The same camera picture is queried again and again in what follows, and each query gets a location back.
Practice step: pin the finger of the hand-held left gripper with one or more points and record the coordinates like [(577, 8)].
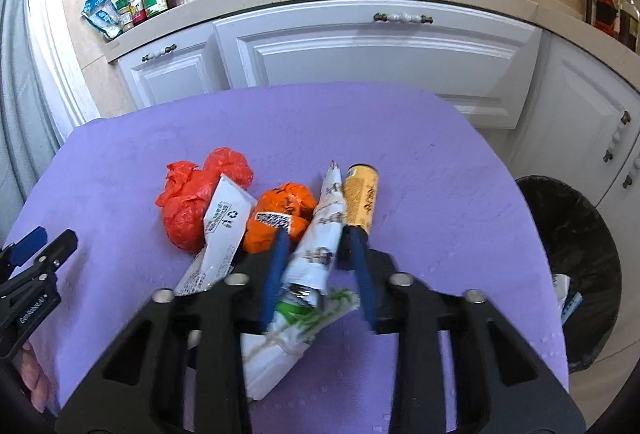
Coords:
[(27, 244), (55, 251)]

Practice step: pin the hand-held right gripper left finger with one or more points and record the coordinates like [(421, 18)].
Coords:
[(275, 284)]

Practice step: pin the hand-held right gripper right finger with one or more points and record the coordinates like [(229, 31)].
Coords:
[(364, 284)]

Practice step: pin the white green printed wrapper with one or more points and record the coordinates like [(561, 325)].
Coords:
[(320, 224)]

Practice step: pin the orange wrapper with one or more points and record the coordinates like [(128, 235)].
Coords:
[(290, 201)]

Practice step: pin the brown bottle with yellow label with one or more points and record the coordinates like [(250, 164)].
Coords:
[(360, 199)]

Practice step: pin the red plastic bag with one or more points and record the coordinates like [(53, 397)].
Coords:
[(185, 209)]

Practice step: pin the blue white packet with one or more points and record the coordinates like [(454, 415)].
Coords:
[(574, 306)]

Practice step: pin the trash bin with black bag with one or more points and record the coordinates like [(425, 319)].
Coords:
[(585, 234)]

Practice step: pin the person's left hand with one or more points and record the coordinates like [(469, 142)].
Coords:
[(32, 376)]

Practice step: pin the purple tablecloth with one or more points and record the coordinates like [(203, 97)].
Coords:
[(400, 139)]

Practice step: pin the small white cabinet door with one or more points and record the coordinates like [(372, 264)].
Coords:
[(170, 79)]

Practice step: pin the wide white drawer front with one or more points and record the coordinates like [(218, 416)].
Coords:
[(375, 64)]

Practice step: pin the blue white seasoning bags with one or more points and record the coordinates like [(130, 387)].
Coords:
[(102, 16)]

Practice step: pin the red sauce jar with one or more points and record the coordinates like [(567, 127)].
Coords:
[(607, 6)]

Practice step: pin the dark soy sauce bottle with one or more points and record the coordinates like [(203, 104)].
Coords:
[(629, 19)]

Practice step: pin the white door frame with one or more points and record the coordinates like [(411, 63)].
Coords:
[(55, 64)]

